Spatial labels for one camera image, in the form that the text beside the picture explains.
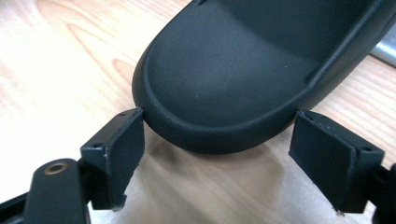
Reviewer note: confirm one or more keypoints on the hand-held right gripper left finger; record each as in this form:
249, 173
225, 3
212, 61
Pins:
116, 155

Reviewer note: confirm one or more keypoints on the metal shoe rack grey shelves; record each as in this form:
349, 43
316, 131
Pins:
386, 49

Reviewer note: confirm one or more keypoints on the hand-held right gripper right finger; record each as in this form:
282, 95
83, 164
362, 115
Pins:
333, 161

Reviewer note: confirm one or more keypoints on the black slipper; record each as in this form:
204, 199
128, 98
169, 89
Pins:
236, 77

